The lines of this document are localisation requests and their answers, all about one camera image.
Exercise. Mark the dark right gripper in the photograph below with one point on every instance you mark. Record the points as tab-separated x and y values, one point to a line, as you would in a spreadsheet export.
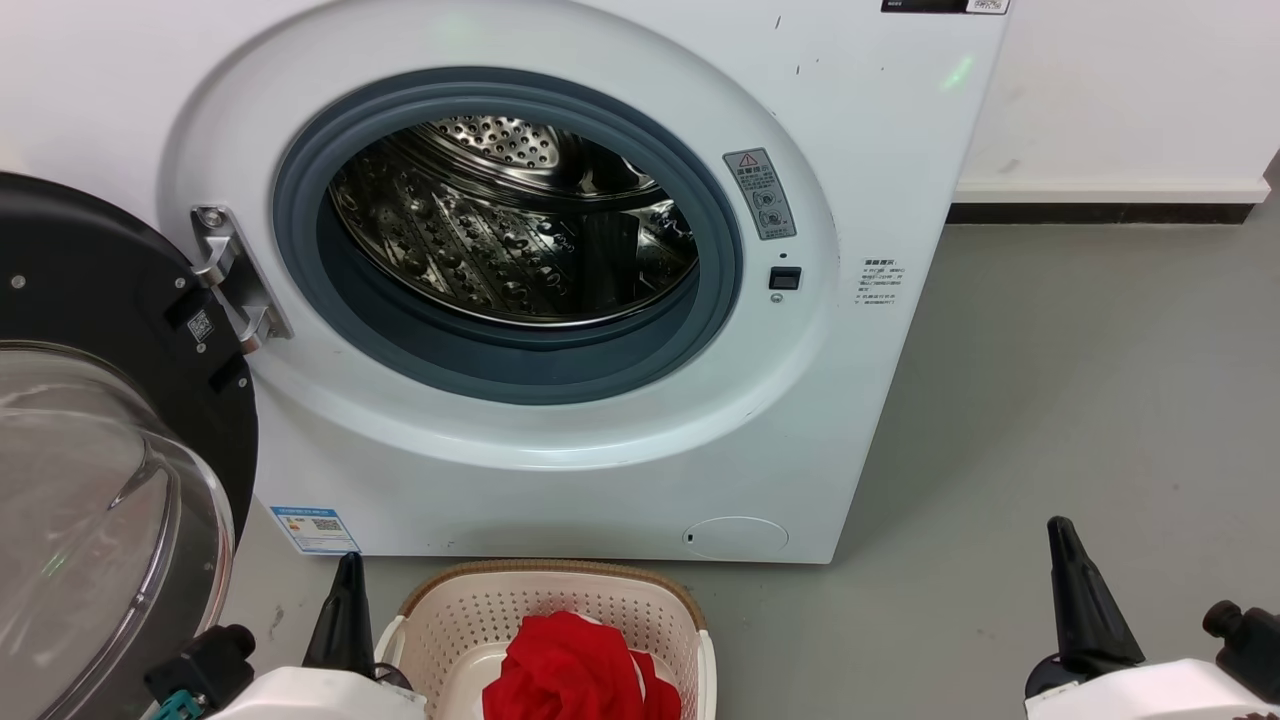
1042	680

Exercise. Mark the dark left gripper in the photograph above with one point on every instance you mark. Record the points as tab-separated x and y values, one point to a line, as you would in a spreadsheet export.
392	678

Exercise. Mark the red garment with white stripes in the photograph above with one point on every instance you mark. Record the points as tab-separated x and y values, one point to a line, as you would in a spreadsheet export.
570	670

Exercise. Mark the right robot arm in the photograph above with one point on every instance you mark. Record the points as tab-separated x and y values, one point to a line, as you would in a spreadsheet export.
1250	640

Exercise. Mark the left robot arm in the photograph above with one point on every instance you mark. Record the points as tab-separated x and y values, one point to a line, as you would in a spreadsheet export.
200	660

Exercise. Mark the cream plastic laundry basket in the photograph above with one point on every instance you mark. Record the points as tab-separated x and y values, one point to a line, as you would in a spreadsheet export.
460	620

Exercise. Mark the stainless steel washing machine drum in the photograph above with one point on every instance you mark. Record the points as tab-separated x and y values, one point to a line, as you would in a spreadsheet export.
470	240

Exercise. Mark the black round washer door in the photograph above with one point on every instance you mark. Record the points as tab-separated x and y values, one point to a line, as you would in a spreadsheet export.
90	270

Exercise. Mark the blue energy label sticker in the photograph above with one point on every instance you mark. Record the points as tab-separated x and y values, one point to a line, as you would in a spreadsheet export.
312	530

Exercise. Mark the white front-load washing machine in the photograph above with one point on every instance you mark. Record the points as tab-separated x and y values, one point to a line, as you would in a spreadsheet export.
850	400

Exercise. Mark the small QR code sticker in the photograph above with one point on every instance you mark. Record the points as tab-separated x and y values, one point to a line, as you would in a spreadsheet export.
200	326

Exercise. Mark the grey rubber door gasket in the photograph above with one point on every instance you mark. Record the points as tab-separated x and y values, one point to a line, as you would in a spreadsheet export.
560	370

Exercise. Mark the silver metal door hinge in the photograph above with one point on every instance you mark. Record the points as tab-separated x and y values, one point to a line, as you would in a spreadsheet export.
240	295

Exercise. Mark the round white filter cover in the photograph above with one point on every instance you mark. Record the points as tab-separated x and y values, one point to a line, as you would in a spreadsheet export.
736	538

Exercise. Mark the white text sticker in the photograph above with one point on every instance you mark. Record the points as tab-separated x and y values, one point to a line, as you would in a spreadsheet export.
883	282

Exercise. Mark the white and black baseboard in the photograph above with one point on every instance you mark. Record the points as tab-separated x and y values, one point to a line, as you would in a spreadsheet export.
1100	192

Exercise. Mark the black door latch slot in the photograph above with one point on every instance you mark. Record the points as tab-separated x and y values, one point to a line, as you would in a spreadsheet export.
785	278

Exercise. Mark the grey warning label sticker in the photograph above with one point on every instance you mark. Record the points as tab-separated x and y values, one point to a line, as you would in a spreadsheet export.
760	195

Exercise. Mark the black control panel strip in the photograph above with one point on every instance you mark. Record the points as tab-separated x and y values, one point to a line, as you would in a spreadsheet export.
930	5

